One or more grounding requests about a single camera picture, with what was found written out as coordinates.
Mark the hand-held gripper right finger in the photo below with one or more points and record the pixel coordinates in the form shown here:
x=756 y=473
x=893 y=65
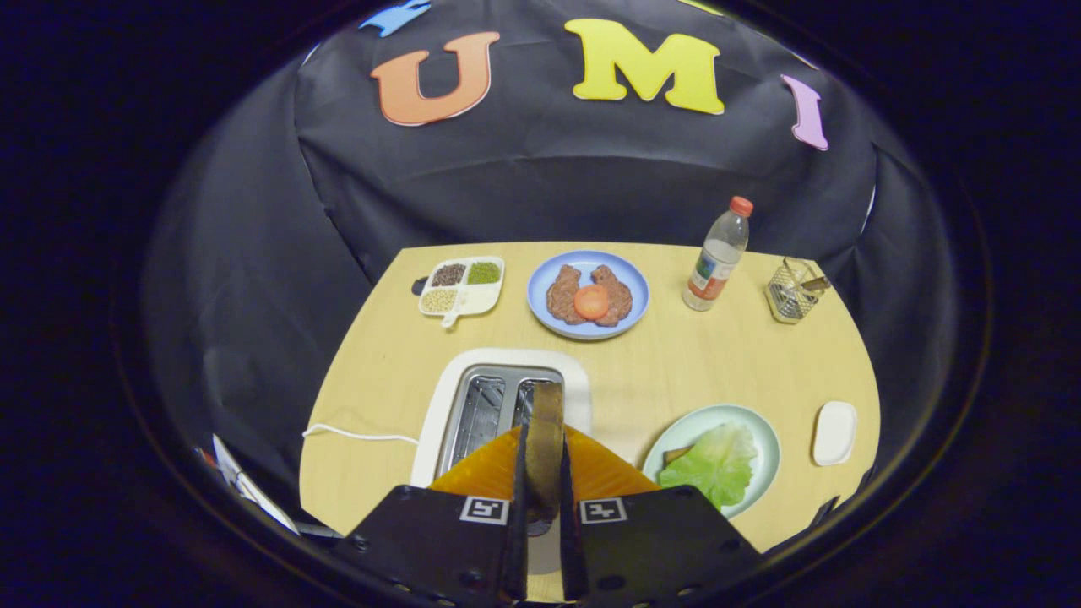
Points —
x=659 y=549

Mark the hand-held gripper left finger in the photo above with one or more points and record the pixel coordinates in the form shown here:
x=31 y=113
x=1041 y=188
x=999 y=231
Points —
x=439 y=549

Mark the green lettuce leaf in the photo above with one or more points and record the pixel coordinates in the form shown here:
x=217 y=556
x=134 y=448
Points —
x=714 y=464

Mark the dark brown bread slice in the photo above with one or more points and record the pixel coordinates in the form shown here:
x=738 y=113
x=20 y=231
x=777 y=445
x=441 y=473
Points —
x=545 y=447

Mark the brown toast slice on plate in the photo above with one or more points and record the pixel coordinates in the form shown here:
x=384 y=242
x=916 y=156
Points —
x=676 y=456

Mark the cream toaster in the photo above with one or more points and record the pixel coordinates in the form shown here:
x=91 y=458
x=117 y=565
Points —
x=439 y=405

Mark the pale green plate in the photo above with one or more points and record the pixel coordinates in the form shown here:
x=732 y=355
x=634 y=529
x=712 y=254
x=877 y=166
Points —
x=764 y=439

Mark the small white square plate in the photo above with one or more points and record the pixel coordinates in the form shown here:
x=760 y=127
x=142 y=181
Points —
x=834 y=432

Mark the red tomato slice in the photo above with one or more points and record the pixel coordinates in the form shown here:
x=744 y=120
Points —
x=591 y=302

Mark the white compartment tray with beans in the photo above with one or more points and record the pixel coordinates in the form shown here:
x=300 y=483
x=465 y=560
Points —
x=477 y=295

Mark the brown meat piece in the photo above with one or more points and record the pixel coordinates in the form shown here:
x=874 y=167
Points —
x=562 y=295
x=616 y=291

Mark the black desk grommet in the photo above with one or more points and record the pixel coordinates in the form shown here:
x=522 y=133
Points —
x=420 y=286

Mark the blue plate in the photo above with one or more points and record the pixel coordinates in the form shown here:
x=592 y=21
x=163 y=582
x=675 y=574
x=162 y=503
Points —
x=540 y=291

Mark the clear bottle with red cap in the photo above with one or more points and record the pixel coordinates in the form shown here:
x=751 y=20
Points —
x=716 y=262

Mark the black backdrop cloth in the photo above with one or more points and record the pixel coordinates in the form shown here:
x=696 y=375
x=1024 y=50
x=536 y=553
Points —
x=591 y=177

